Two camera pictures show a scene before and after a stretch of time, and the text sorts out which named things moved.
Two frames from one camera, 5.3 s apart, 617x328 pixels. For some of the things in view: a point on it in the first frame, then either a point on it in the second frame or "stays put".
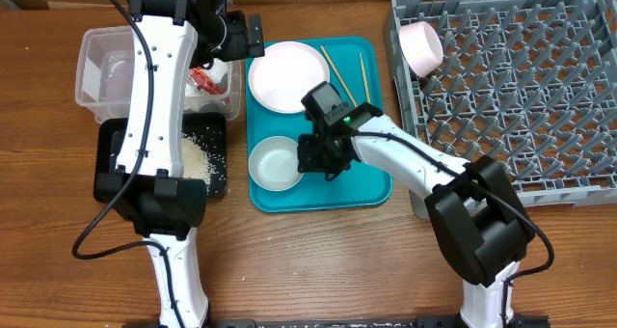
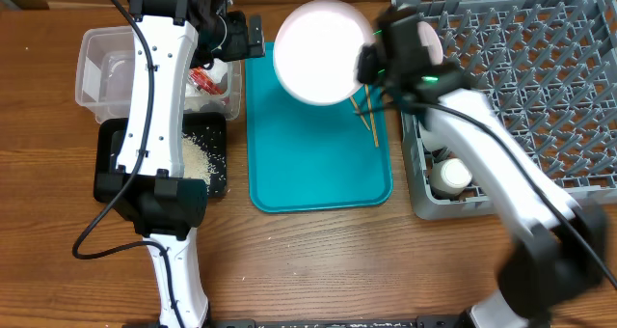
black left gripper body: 235,44 stays put
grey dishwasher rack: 528,77 stays put
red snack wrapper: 201,78 stays put
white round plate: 283,73 to 316,51
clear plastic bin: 105,74 stays put
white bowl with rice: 274,164 to 434,140
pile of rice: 196,160 stays put
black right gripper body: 316,157 to 370,69
